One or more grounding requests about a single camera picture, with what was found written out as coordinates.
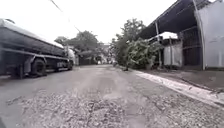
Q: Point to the green bush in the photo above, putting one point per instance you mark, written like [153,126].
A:
[141,53]

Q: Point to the trees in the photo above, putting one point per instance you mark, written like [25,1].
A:
[85,43]

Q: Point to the grey concrete road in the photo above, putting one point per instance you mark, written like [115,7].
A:
[100,96]

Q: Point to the pale concrete kerb strip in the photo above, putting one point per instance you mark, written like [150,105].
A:
[180,87]

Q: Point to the shed with metal roof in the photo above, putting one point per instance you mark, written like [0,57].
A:
[186,36]

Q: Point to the dark tanker truck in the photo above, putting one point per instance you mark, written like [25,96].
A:
[30,50]

